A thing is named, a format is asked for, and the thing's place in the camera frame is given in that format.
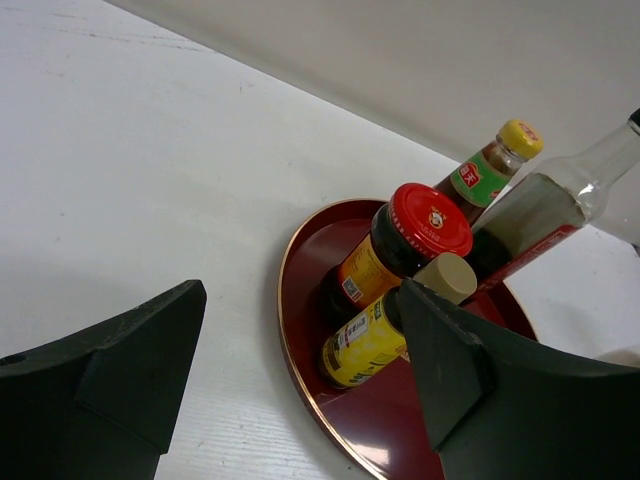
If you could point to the red lid chili sauce jar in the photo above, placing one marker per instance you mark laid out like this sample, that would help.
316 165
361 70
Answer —
406 233

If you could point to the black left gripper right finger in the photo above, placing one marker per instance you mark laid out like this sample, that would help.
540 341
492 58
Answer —
497 405

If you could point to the small yellow label bottle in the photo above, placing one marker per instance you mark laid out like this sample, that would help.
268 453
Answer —
375 338

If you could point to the round red lacquer tray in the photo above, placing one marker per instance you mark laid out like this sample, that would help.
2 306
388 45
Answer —
378 426

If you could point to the green label sauce bottle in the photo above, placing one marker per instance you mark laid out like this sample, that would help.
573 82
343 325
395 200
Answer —
477 182

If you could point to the tall dark soy sauce bottle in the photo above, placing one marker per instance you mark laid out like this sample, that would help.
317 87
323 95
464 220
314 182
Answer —
555 200

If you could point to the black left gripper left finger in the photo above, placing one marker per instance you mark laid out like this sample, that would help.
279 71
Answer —
101 403

